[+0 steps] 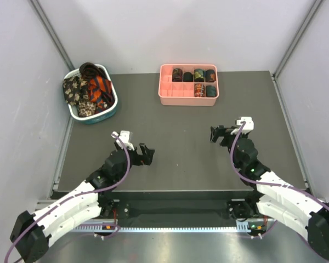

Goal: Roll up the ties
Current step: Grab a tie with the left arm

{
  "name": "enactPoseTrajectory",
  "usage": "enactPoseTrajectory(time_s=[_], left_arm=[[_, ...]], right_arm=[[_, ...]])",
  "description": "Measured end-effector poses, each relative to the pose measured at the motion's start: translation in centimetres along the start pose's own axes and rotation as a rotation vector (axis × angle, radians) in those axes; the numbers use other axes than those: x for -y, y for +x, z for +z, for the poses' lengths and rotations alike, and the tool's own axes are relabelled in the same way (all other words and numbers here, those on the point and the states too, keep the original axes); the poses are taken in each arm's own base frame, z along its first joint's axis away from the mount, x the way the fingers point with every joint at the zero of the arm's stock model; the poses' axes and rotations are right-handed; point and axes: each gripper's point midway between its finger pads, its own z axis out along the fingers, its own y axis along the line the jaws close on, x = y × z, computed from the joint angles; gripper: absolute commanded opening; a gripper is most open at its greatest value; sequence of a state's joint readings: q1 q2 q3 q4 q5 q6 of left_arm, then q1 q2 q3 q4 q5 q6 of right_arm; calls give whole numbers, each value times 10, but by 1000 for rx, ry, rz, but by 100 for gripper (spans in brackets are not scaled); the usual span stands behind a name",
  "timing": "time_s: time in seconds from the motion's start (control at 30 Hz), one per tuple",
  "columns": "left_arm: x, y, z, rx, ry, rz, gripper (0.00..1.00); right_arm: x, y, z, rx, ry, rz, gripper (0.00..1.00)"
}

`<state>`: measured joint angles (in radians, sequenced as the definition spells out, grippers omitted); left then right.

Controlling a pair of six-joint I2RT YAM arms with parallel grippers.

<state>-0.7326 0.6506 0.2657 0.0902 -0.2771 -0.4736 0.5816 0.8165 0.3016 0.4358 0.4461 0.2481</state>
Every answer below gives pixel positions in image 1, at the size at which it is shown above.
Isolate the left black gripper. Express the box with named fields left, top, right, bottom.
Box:
left=115, top=140, right=154, bottom=182

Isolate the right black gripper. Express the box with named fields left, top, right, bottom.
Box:
left=210, top=125, right=247, bottom=168

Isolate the orange navy striped tie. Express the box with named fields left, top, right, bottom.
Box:
left=88, top=76, right=115, bottom=114

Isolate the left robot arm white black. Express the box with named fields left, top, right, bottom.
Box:
left=9, top=142, right=155, bottom=262

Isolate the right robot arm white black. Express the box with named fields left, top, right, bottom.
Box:
left=210, top=121, right=329, bottom=261

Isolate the dark green rolled tie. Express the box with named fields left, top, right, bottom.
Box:
left=206, top=85, right=217, bottom=98

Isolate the red orange patterned rolled tie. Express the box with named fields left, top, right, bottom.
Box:
left=194, top=83, right=206, bottom=98

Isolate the teal white laundry basket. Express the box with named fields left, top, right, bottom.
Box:
left=62, top=62, right=118, bottom=124

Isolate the pink compartment organizer box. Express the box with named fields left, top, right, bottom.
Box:
left=158, top=64, right=219, bottom=106

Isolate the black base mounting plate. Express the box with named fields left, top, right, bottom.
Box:
left=99, top=190, right=266, bottom=228

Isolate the teal orange leaf rolled tie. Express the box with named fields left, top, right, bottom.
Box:
left=205, top=69, right=216, bottom=83

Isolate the green yellow leaf rolled tie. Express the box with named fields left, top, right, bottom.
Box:
left=194, top=68, right=205, bottom=82

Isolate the black rolled tie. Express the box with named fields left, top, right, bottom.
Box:
left=183, top=72, right=194, bottom=82

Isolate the dark red floral rolled tie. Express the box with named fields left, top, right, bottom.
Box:
left=172, top=67, right=183, bottom=82

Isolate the brown floral tie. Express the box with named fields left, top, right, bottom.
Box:
left=63, top=76, right=96, bottom=117

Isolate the dark brown rolled tie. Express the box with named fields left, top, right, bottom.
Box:
left=79, top=62, right=106, bottom=81

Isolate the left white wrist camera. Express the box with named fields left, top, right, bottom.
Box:
left=111, top=130, right=135, bottom=151

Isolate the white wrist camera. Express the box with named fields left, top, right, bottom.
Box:
left=235, top=117, right=254, bottom=134
left=111, top=130, right=135, bottom=151

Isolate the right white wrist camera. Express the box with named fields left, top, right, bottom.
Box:
left=235, top=117, right=254, bottom=134

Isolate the grey slotted cable duct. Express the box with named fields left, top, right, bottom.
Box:
left=71, top=221, right=266, bottom=233

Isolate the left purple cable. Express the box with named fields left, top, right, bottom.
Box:
left=4, top=133, right=132, bottom=263

